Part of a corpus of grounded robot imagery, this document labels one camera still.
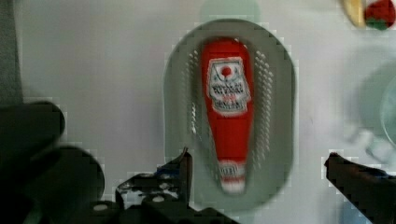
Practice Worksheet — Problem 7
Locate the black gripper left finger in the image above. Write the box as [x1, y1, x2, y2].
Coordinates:
[115, 147, 192, 209]

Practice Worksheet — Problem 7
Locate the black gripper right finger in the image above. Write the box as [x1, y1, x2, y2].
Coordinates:
[324, 152, 396, 224]

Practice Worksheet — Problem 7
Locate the red ketchup bottle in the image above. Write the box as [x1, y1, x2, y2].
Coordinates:
[201, 38, 254, 194]

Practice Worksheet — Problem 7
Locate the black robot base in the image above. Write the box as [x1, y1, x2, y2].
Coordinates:
[1, 102, 105, 224]

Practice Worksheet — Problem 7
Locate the green mug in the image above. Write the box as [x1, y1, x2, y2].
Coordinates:
[344, 60, 395, 164]

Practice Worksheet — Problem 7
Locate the red toy strawberry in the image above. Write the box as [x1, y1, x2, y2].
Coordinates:
[364, 0, 395, 31]

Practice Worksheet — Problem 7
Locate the peeled toy banana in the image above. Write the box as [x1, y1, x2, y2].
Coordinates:
[341, 0, 365, 28]

